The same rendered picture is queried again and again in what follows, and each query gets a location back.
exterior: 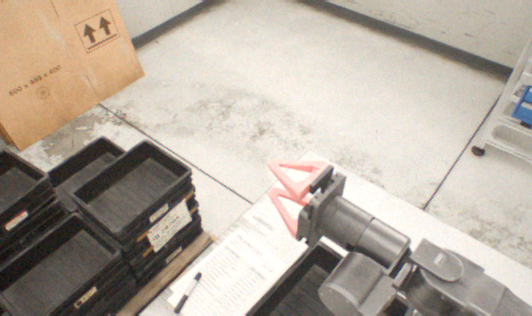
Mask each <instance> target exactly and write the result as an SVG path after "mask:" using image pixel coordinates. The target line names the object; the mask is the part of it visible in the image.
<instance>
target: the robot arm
mask: <svg viewBox="0 0 532 316"><path fill-rule="evenodd" d="M267 166H268V167H269V169H270V170H271V171H272V173H273V174H274V175H275V176H276V178H277V179H278V180H279V182H280V183H281V184H282V185H283V187H285V188H286V190H285V189H281V188H277V187H272V188H271V189H270V190H269V191H268V192H267V194H268V196H269V197H270V199H271V201H272V202H273V204H274V205H275V207H276V209H277V210H278V212H279V214H280V216H281V217H282V219H283V220H284V222H285V224H286V226H287V228H288V232H289V234H290V235H291V237H292V238H293V239H294V240H296V241H297V242H301V241H302V240H303V239H306V241H305V242H304V243H305V244H306V245H308V246H309V247H311V248H314V246H315V245H316V243H317V242H318V241H320V239H321V238H322V237H325V238H326V239H328V240H331V241H332V242H334V243H335V244H337V245H338V246H340V247H341V248H343V249H344V250H345V251H346V252H348V253H347V254H346V255H345V257H344V258H343V260H342V261H341V263H340V264H338V265H337V267H336V268H335V269H334V270H333V272H332V273H331V274H330V275H329V277H328V278H327V279H326V280H325V282H324V283H323V284H322V285H321V287H320V288H318V295H319V297H320V299H321V301H322V302H323V304H324V305H325V306H326V307H327V308H329V309H330V310H331V311H332V312H333V313H334V314H335V315H337V316H380V315H381V314H382V313H383V312H384V311H385V309H386V308H387V306H389V305H390V303H391V302H392V300H393V299H394V297H395V296H396V294H397V293H400V294H401V295H403V296H404V297H406V300H409V302H410V305H411V306H412V307H413V308H414V309H415V310H416V311H417V312H419V313H420V314H422V315H423V316H532V306H530V305H529V304H528V303H526V302H525V301H523V300H522V299H521V298H519V297H518V296H516V295H515V294H514V293H513V291H512V290H511V289H510V288H508V287H507V286H505V285H504V284H502V283H500V282H498V281H497V280H495V279H494V278H493V277H491V276H489V275H488V274H486V273H484V271H485V269H484V268H482V267H480V266H479V265H477V264H476V263H475V262H473V261H471V260H469V259H468V258H466V257H464V256H463V255H461V254H459V253H458V252H457V251H453V250H451V249H448V248H443V247H438V245H436V244H434V243H433V242H431V241H429V240H428V239H426V238H424V237H423V238H422V239H421V241H420V242H419V243H418V245H417V248H416V249H415V251H414V252H413V251H412V250H411V248H410V245H411V243H412V241H411V237H409V236H407V235H406V234H402V233H401V232H399V231H397V230H396V229H395V228H393V227H392V226H390V225H388V224H387V223H385V222H384V221H382V220H380V219H379V218H377V217H376V218H375V216H374V215H373V214H371V213H370V212H366V211H365V210H363V209H361V208H360V207H358V206H357V205H355V204H353V203H352V202H350V201H348V200H347V199H346V198H345V197H343V194H344V189H345V185H346V180H347V176H346V175H344V174H343V173H341V172H339V171H337V172H336V173H335V174H334V175H333V172H334V166H333V165H332V164H330V163H328V162H326V161H293V160H286V159H278V158H273V159H272V160H271V161H270V162H269V163H268V164H267ZM280 167H285V168H289V169H294V170H298V171H303V172H308V173H311V174H310V175H309V176H308V177H307V178H306V179H305V180H304V181H300V182H298V183H295V182H294V181H293V180H292V179H290V178H289V177H288V175H287V174H285V173H284V172H283V170H282V169H281V168H280ZM319 188H320V191H318V190H319ZM317 191H318V192H317ZM316 192H317V193H316ZM308 193H311V194H312V195H314V194H315V193H316V194H315V195H314V196H313V197H312V198H311V197H307V196H306V195H307V194H308ZM279 196H280V197H283V198H286V199H288V200H290V201H292V202H294V203H296V204H298V205H300V206H302V207H303V208H302V209H301V210H300V212H299V214H298V217H297V218H296V219H293V218H292V217H291V216H290V215H289V214H288V211H287V209H286V208H285V206H284V205H283V203H282V202H281V200H280V199H279ZM404 265H405V266H404ZM415 265H416V267H415ZM403 267H404V268H403ZM402 268H403V269H402ZM414 268H415V269H414ZM401 270H402V271H401ZM400 271H401V272H400ZM398 274H399V275H398ZM396 277H397V278H396ZM394 280H395V281H394Z"/></svg>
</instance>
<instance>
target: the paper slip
mask: <svg viewBox="0 0 532 316"><path fill-rule="evenodd" d="M194 193H195V192H194V190H192V191H191V192H190V193H189V194H188V195H187V196H186V197H185V198H184V199H183V201H182V202H181V203H179V204H178V205H177V206H176V207H175V208H174V210H172V211H170V212H169V213H168V214H167V215H166V216H165V217H164V218H163V219H161V220H160V221H159V222H158V223H157V224H156V225H155V226H153V227H152V229H151V230H150V231H149V230H148V231H147V232H146V233H143V234H142V235H141V236H139V237H138V238H137V239H136V240H137V242H139V241H140V240H141V239H143V238H144V237H145V236H146V235H148V237H149V239H150V242H151V244H152V245H153V246H152V247H151V248H150V249H149V250H147V251H146V252H145V253H144V254H143V257H146V256H147V255H148V254H149V253H150V252H151V251H152V250H153V249H154V251H155V252H156V251H157V250H159V249H160V248H161V247H162V246H163V245H164V244H165V243H166V242H167V241H168V240H169V239H170V238H171V237H172V236H174V235H175V234H176V232H177V231H178V230H179V229H181V228H182V227H183V226H184V225H186V224H187V223H189V222H190V221H191V220H192V218H191V216H190V215H191V214H192V213H194V212H195V211H196V210H197V207H195V208H194V209H193V210H192V211H191V212H188V210H187V207H186V201H187V200H188V199H189V198H190V197H191V196H192V195H193V194H194Z"/></svg>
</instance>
